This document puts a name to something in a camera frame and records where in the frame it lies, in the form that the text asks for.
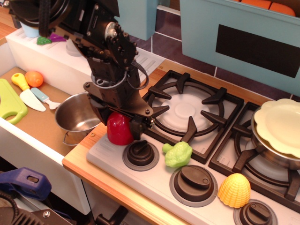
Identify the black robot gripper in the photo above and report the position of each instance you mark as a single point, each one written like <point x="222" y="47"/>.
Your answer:
<point x="124" y="98"/>

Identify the red toy sweet potato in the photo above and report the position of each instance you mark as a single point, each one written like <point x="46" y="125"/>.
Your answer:
<point x="118" y="129"/>

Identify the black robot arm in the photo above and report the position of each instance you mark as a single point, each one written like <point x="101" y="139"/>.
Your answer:
<point x="92" y="27"/>

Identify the small steel pot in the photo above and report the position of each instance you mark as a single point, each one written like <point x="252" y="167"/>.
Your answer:
<point x="75" y="118"/>

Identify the left black stove knob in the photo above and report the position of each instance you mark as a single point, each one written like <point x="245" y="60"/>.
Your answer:
<point x="140" y="156"/>

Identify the black stove knob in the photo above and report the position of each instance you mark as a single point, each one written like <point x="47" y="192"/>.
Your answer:
<point x="255" y="212"/>
<point x="140" y="156"/>
<point x="193" y="186"/>

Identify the left black burner grate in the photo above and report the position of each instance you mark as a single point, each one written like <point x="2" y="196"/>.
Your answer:
<point x="188" y="110"/>

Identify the black burner grate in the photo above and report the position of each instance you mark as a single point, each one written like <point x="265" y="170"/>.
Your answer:
<point x="188" y="110"/>
<point x="237" y="154"/>

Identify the green toy broccoli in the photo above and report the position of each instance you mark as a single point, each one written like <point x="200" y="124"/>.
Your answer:
<point x="178" y="155"/>

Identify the grey toy faucet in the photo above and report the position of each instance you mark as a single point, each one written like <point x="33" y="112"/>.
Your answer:
<point x="72" y="49"/>

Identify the orange toy fruit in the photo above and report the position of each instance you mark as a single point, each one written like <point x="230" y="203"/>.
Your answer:
<point x="34" y="78"/>

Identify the white stove top panel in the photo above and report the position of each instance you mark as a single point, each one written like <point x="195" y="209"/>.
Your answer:
<point x="154" y="184"/>

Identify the middle black stove knob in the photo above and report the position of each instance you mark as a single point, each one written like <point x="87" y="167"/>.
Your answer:
<point x="193" y="186"/>

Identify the purple toy eggplant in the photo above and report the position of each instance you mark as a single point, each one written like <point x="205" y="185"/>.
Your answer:
<point x="49" y="40"/>

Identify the green cutting board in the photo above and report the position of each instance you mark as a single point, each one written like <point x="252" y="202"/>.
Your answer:
<point x="12" y="108"/>

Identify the blue clamp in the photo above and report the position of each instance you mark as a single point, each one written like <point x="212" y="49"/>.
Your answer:
<point x="26" y="182"/>

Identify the right black burner grate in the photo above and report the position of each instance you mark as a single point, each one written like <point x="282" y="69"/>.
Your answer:
<point x="237" y="154"/>

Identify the light blue cup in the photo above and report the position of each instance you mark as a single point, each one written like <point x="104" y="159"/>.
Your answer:
<point x="30" y="31"/>

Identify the yellow toy corn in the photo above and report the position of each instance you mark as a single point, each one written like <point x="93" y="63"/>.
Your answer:
<point x="235" y="191"/>

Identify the steel pan on stove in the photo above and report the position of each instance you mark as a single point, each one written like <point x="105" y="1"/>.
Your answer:
<point x="264" y="149"/>

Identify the teal toy microwave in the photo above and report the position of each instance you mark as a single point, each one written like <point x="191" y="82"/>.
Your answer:
<point x="253" y="42"/>

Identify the cream scalloped plate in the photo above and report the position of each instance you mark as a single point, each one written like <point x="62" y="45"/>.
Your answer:
<point x="278" y="122"/>

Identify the right black stove knob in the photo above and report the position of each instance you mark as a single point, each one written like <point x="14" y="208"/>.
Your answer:
<point x="255" y="212"/>

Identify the blue handled toy fork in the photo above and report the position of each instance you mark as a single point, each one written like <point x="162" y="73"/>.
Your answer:
<point x="44" y="98"/>

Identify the yellow handled toy knife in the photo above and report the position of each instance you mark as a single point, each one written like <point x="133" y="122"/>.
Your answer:
<point x="27" y="95"/>

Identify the black oven door handle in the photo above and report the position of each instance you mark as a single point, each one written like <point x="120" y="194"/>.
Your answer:
<point x="116" y="219"/>

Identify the teal cabinet post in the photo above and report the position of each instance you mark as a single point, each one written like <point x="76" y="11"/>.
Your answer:
<point x="138" y="17"/>

